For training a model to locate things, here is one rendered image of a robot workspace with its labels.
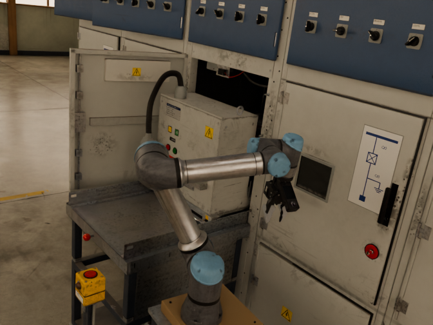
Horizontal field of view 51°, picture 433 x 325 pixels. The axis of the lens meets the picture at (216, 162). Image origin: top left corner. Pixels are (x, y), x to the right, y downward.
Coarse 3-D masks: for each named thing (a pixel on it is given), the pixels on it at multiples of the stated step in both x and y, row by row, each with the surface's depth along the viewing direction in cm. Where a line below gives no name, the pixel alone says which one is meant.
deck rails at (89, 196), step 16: (80, 192) 221; (96, 192) 227; (112, 192) 233; (128, 192) 240; (144, 192) 244; (208, 224) 206; (224, 224) 213; (240, 224) 220; (144, 240) 184; (160, 240) 190; (176, 240) 196; (128, 256) 182
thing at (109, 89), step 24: (72, 48) 211; (72, 72) 214; (96, 72) 222; (120, 72) 226; (144, 72) 232; (72, 96) 217; (96, 96) 226; (120, 96) 233; (144, 96) 240; (72, 120) 221; (96, 120) 229; (120, 120) 236; (144, 120) 243; (72, 144) 226; (96, 144) 235; (120, 144) 242; (72, 168) 230; (96, 168) 240; (120, 168) 247
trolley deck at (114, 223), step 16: (80, 208) 218; (96, 208) 220; (112, 208) 222; (128, 208) 224; (144, 208) 226; (160, 208) 228; (80, 224) 212; (96, 224) 205; (112, 224) 207; (128, 224) 208; (144, 224) 210; (160, 224) 212; (96, 240) 199; (112, 240) 194; (128, 240) 195; (224, 240) 212; (112, 256) 188; (144, 256) 185; (160, 256) 189; (176, 256) 194; (128, 272) 180
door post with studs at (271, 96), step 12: (288, 0) 185; (288, 12) 186; (288, 24) 187; (276, 60) 194; (276, 72) 195; (276, 84) 196; (276, 96) 197; (264, 108) 204; (264, 120) 205; (264, 132) 206; (252, 192) 218; (252, 204) 219; (252, 216) 219; (252, 228) 220; (252, 240) 222; (252, 252) 223; (240, 300) 235
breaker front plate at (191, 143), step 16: (160, 96) 228; (160, 112) 230; (192, 112) 210; (160, 128) 232; (176, 128) 222; (192, 128) 211; (176, 144) 223; (192, 144) 213; (208, 144) 204; (192, 192) 218; (208, 192) 208; (208, 208) 210
